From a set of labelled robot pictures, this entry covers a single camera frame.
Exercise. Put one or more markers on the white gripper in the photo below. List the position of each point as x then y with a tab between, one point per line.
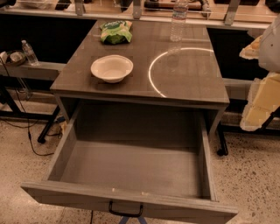
270	51

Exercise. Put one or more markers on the clear plastic water bottle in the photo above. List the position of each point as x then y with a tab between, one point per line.
178	20

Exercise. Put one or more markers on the grey wooden drawer cabinet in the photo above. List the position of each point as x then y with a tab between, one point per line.
191	78

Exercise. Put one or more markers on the open grey top drawer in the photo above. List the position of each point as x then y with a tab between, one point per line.
134	154

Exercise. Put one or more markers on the small water bottle on shelf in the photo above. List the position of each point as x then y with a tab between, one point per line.
29	53

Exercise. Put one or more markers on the grey side shelf right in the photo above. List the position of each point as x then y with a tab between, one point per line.
237	89

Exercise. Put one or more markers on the grey side shelf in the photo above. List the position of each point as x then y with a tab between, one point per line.
237	89
46	71

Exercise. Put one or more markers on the white paper bowl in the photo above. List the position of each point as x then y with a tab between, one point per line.
112	68

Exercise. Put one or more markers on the green chip bag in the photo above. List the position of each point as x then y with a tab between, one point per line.
116	32

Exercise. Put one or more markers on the grey side shelf left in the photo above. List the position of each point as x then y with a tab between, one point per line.
46	71

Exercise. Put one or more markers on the round tape roll on shelf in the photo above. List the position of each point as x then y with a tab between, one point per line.
15	58

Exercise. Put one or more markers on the back counter with rail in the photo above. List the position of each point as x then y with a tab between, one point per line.
200	12

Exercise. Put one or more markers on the black drawer handle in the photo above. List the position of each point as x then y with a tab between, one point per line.
120	211

